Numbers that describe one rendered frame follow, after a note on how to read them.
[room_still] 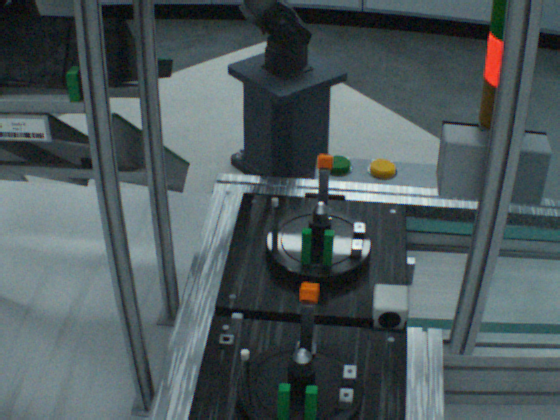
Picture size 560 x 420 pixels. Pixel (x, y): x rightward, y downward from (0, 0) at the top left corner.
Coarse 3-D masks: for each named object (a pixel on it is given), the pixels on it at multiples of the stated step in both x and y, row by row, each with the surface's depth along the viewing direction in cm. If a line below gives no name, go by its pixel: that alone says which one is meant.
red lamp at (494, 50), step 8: (488, 40) 71; (496, 40) 69; (488, 48) 71; (496, 48) 70; (488, 56) 71; (496, 56) 70; (488, 64) 72; (496, 64) 70; (488, 72) 72; (496, 72) 71; (488, 80) 72; (496, 80) 71
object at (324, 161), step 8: (320, 160) 104; (328, 160) 104; (320, 168) 104; (328, 168) 104; (320, 176) 105; (328, 176) 105; (320, 184) 106; (328, 184) 105; (320, 192) 106; (328, 192) 106; (320, 200) 106; (328, 200) 107; (328, 208) 107
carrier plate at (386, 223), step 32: (256, 224) 109; (384, 224) 109; (256, 256) 104; (384, 256) 104; (224, 288) 99; (256, 288) 99; (288, 288) 99; (320, 288) 99; (352, 288) 99; (288, 320) 96; (320, 320) 96; (352, 320) 95
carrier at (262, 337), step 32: (224, 320) 94; (256, 320) 94; (224, 352) 90; (256, 352) 90; (288, 352) 88; (320, 352) 88; (352, 352) 90; (384, 352) 90; (224, 384) 86; (256, 384) 84; (288, 384) 77; (320, 384) 84; (352, 384) 83; (384, 384) 86; (192, 416) 82; (224, 416) 82; (256, 416) 80; (288, 416) 79; (320, 416) 80; (352, 416) 80; (384, 416) 82
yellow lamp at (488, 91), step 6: (486, 84) 73; (486, 90) 73; (492, 90) 72; (486, 96) 73; (492, 96) 73; (486, 102) 74; (492, 102) 73; (480, 108) 76; (486, 108) 74; (492, 108) 73; (480, 114) 76; (486, 114) 74; (492, 114) 74; (480, 120) 76; (486, 120) 75; (486, 126) 75
